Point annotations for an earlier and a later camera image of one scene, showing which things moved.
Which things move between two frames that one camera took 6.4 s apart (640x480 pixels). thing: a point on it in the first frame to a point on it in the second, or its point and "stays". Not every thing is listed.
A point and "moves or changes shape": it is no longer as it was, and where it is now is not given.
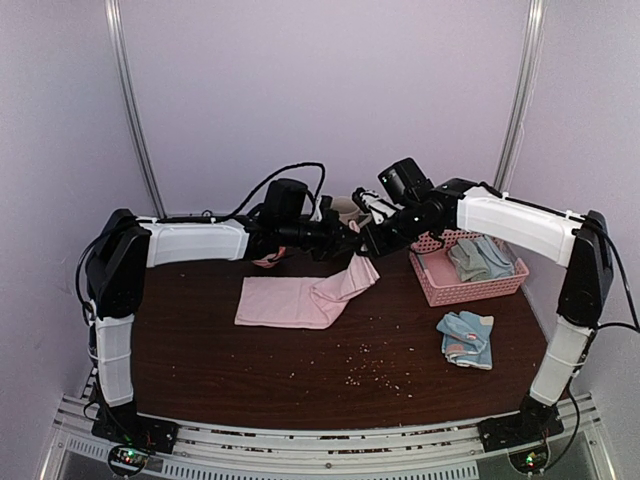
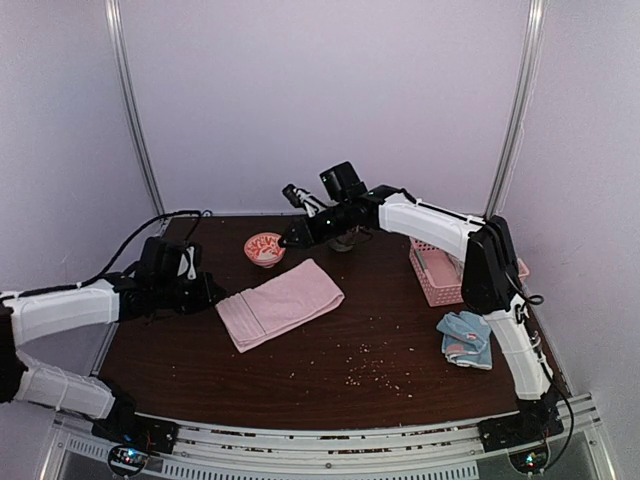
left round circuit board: x=127 y=459 stays
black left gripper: x=336 y=244 to x=206 y=298
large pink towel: x=301 y=302 moves or changes shape
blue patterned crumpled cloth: x=466 y=339 stays
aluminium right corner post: x=535 y=22 stays
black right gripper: x=377 y=245 to x=303 y=232
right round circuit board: x=531 y=460 stays
